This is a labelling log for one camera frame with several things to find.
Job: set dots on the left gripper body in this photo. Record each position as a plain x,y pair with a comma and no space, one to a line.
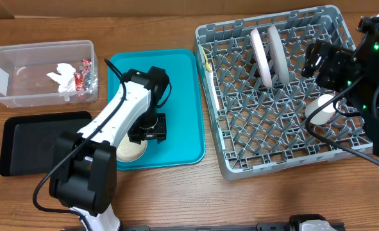
150,124

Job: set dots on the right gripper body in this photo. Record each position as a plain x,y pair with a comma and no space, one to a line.
336,70

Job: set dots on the white plastic cup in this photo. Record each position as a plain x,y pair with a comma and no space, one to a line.
325,114

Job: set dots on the grey deep plate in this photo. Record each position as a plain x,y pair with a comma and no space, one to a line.
278,55

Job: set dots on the white plastic fork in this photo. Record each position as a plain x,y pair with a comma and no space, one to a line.
215,98

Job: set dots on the white plate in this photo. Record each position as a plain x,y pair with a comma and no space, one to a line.
260,57

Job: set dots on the yellow plastic spoon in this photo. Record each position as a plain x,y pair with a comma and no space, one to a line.
208,66

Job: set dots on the small red sauce packet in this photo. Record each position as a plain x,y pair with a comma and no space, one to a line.
79,81

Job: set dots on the grey dishwasher rack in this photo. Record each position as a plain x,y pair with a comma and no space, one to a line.
260,130

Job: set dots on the foil wrapper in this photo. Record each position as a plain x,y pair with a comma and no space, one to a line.
88,74

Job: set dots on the white napkin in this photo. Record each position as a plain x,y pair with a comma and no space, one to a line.
65,77

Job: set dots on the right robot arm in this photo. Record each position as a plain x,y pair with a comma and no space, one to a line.
363,93

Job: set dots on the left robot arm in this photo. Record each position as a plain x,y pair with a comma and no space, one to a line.
84,173

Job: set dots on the grey bowl with rice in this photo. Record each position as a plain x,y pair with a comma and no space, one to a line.
128,151

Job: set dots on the teal serving tray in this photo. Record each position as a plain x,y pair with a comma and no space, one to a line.
185,142

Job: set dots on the black plastic tray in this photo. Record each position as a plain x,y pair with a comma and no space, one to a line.
28,141

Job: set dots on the clear plastic bin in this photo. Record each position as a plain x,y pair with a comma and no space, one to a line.
23,73

